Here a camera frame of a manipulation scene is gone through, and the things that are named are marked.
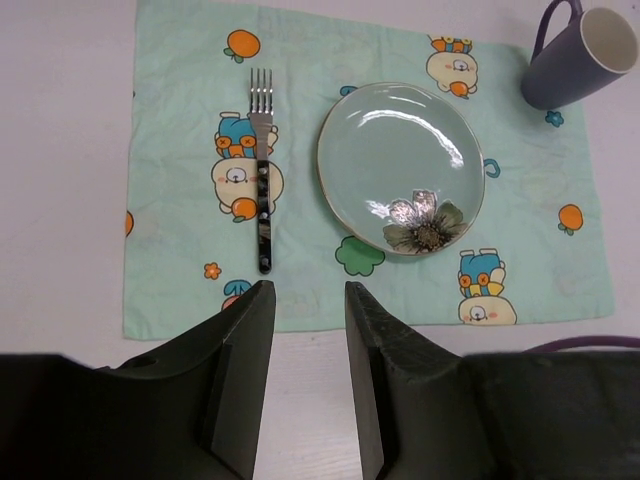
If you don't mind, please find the purple ceramic mug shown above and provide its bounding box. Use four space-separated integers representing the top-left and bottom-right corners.
520 0 639 110

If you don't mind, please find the green flower plate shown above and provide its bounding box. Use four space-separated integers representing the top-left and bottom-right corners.
315 83 486 256

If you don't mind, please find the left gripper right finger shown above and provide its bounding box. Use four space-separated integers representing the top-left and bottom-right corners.
345 282 639 479

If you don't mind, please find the fork with black handle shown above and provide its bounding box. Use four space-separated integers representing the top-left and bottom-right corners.
249 68 273 275

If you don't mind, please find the green cartoon placemat cloth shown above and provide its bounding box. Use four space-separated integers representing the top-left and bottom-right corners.
124 1 614 340

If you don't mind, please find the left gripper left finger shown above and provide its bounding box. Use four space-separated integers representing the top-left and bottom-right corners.
1 281 276 479

